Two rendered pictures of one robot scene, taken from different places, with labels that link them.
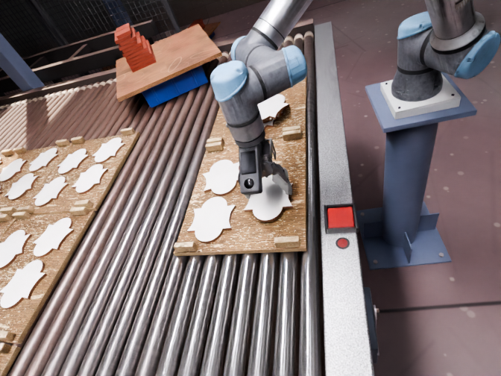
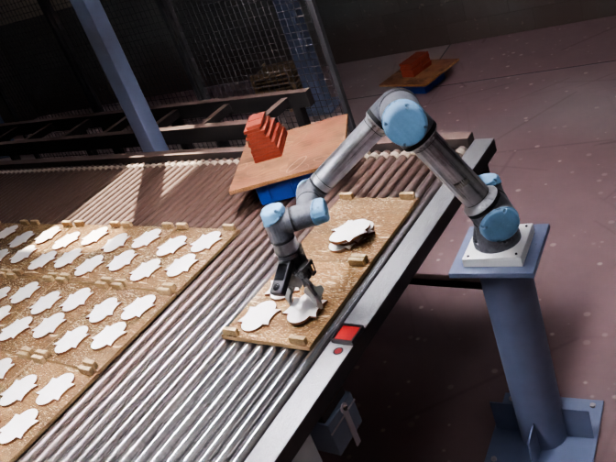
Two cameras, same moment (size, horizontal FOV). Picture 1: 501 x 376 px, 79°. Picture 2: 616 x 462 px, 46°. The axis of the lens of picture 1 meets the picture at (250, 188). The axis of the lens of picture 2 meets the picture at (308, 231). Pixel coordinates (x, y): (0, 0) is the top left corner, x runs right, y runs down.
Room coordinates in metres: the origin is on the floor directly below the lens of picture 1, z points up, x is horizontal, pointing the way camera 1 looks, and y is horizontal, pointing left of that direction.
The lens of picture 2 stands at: (-1.26, -0.71, 2.22)
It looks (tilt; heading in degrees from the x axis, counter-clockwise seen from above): 28 degrees down; 18
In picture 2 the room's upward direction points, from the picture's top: 21 degrees counter-clockwise
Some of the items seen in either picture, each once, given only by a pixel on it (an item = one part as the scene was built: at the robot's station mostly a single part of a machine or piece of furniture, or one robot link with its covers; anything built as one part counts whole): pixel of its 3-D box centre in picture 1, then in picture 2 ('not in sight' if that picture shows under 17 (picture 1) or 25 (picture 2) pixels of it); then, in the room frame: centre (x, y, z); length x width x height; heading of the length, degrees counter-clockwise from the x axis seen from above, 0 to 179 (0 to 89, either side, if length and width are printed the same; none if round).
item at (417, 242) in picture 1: (404, 180); (523, 348); (0.79, -0.64, 0.44); 0.38 x 0.38 x 0.87; 72
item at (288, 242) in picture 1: (287, 242); (298, 340); (0.40, -0.03, 0.95); 0.06 x 0.02 x 0.03; 66
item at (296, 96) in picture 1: (259, 108); (354, 229); (1.01, -0.15, 0.93); 0.41 x 0.35 x 0.02; 156
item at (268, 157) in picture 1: (256, 151); (295, 266); (0.57, -0.05, 1.10); 0.09 x 0.08 x 0.12; 156
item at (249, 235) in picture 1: (246, 190); (297, 301); (0.63, 0.01, 0.93); 0.41 x 0.35 x 0.02; 156
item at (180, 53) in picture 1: (163, 58); (291, 152); (1.61, 0.15, 1.03); 0.50 x 0.50 x 0.02; 3
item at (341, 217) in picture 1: (340, 218); (347, 334); (0.42, -0.17, 0.92); 0.06 x 0.06 x 0.01; 66
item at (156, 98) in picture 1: (171, 74); (294, 170); (1.55, 0.14, 0.97); 0.31 x 0.31 x 0.10; 3
